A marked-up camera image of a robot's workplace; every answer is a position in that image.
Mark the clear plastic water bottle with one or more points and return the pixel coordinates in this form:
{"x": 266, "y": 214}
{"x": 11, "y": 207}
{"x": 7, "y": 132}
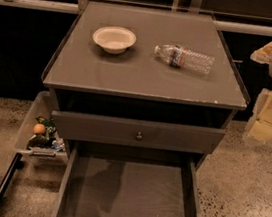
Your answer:
{"x": 181, "y": 57}

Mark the grey top drawer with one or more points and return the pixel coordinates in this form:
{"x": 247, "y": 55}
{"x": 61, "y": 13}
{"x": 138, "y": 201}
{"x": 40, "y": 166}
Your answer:
{"x": 122, "y": 131}

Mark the round drawer knob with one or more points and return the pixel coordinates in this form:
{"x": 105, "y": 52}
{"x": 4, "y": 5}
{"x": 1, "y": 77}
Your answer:
{"x": 139, "y": 136}

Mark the grey drawer cabinet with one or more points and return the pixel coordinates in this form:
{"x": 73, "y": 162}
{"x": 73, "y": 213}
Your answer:
{"x": 84, "y": 78}

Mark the grey open middle drawer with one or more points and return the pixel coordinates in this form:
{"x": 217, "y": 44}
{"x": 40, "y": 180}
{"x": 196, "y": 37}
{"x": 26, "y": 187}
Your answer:
{"x": 99, "y": 184}

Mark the white paper bowl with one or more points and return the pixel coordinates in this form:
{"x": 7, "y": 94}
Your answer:
{"x": 114, "y": 40}

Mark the green snack bag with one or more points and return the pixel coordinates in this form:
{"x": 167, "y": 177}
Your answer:
{"x": 50, "y": 128}

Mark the orange fruit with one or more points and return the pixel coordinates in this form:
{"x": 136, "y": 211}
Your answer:
{"x": 39, "y": 129}

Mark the black metal bar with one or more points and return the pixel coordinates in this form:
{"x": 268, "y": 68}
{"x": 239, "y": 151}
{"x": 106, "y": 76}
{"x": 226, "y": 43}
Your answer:
{"x": 15, "y": 164}

